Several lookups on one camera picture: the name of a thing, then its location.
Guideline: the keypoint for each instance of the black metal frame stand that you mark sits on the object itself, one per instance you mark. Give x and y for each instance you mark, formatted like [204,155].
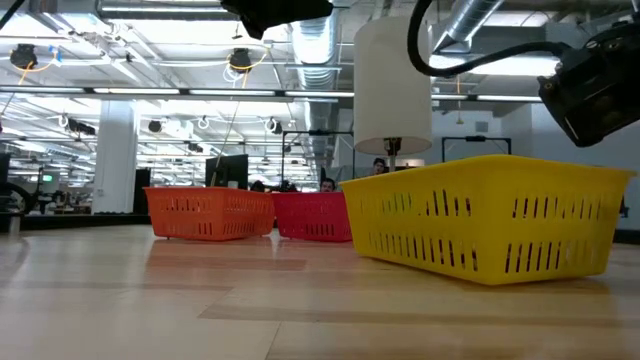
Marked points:
[477,139]
[320,132]

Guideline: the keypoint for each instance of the slanted silver air duct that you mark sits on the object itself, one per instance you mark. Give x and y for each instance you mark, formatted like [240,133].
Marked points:
[467,22]

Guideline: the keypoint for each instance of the ribbed silver air duct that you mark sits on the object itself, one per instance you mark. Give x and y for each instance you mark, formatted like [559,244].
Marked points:
[314,60]

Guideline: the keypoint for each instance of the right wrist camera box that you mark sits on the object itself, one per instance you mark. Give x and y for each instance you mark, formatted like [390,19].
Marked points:
[595,95]

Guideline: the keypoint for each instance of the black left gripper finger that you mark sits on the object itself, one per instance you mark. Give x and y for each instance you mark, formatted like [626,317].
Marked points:
[280,12]

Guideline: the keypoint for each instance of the person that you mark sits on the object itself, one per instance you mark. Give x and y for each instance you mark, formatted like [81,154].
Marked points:
[379,166]
[257,186]
[327,185]

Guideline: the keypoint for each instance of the white pillar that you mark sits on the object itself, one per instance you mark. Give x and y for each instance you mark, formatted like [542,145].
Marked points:
[115,160]

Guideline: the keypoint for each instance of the yellow plastic basket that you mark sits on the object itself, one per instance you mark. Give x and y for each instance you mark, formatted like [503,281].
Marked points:
[485,220]

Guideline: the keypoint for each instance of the black cabinet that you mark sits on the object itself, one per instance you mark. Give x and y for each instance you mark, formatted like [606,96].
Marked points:
[142,192]

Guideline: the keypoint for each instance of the black monitor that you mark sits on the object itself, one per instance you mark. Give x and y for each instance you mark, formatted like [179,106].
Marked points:
[227,171]

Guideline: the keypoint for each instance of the red plastic basket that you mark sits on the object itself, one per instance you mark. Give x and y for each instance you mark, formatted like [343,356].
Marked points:
[311,215]

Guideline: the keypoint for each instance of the orange plastic basket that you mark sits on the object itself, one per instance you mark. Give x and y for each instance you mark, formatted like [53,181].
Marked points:
[210,212]

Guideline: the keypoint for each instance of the white shade table lamp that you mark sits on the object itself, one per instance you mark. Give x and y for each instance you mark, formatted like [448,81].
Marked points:
[392,85]

